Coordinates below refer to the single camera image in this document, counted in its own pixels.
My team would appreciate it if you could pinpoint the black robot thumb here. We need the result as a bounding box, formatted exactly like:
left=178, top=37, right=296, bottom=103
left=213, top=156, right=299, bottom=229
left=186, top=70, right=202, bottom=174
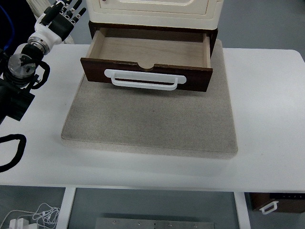
left=42, top=1, right=64, bottom=25

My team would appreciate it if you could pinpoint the white cable bundle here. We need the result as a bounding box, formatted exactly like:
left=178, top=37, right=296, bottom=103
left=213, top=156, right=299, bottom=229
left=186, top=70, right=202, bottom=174
left=0, top=203, right=61, bottom=229

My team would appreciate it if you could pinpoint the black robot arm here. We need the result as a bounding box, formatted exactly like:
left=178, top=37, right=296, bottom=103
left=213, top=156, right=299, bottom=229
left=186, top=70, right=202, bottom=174
left=0, top=0, right=86, bottom=121

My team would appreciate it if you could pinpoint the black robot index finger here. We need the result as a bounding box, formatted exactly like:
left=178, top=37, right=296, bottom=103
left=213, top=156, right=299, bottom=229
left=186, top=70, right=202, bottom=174
left=60, top=0, right=71, bottom=15

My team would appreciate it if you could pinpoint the white drawer handle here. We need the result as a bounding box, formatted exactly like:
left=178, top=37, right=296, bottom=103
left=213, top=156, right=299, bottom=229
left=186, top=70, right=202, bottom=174
left=104, top=69, right=187, bottom=91

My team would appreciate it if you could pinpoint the white table leg left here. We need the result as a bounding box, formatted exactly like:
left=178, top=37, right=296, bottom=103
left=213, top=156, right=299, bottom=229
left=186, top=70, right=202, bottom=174
left=56, top=187, right=76, bottom=229

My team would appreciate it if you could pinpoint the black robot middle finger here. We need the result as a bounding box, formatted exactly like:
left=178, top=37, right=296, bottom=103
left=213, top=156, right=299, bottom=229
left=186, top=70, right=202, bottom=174
left=65, top=0, right=82, bottom=19

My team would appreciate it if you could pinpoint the dark wooden drawer housing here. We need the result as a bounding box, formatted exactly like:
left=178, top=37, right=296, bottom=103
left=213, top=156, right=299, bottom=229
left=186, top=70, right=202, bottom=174
left=89, top=21, right=218, bottom=53

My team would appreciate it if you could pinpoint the white handle on box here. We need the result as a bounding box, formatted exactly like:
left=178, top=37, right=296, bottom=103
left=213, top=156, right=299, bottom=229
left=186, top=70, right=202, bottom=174
left=259, top=201, right=279, bottom=215

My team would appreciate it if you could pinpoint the black cable loop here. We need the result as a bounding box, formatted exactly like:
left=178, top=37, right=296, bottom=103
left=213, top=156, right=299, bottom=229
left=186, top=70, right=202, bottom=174
left=0, top=134, right=27, bottom=173

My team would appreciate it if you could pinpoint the white power adapter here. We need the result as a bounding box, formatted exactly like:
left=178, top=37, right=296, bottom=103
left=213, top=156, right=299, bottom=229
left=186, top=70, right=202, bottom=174
left=9, top=218, right=29, bottom=229

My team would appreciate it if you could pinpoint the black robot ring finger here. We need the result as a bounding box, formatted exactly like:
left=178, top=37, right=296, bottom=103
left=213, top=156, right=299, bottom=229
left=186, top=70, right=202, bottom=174
left=71, top=8, right=86, bottom=25

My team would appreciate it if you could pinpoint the brown box under table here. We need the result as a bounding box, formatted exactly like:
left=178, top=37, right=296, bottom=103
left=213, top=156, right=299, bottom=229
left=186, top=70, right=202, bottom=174
left=249, top=192, right=305, bottom=213

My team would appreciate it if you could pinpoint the cream upper cabinet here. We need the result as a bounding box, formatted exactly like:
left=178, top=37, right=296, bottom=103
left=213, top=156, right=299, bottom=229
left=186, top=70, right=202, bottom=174
left=86, top=0, right=224, bottom=30

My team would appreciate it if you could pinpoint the dark wooden drawer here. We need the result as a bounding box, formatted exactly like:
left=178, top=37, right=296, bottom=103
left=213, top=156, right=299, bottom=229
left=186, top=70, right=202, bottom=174
left=81, top=29, right=213, bottom=92

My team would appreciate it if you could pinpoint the white table leg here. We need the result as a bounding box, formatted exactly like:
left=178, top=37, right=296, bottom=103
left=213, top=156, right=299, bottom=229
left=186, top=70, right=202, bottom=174
left=234, top=192, right=251, bottom=229
left=56, top=187, right=76, bottom=229

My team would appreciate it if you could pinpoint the white table leg right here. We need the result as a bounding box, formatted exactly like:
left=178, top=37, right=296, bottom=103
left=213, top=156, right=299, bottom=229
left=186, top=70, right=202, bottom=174
left=234, top=192, right=251, bottom=229

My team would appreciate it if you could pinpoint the beige foam mat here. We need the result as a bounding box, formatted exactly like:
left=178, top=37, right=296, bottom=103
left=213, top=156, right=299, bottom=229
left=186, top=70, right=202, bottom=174
left=61, top=41, right=238, bottom=159

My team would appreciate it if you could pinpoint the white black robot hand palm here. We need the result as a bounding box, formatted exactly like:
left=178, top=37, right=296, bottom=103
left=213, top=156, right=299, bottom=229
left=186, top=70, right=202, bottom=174
left=27, top=12, right=74, bottom=50

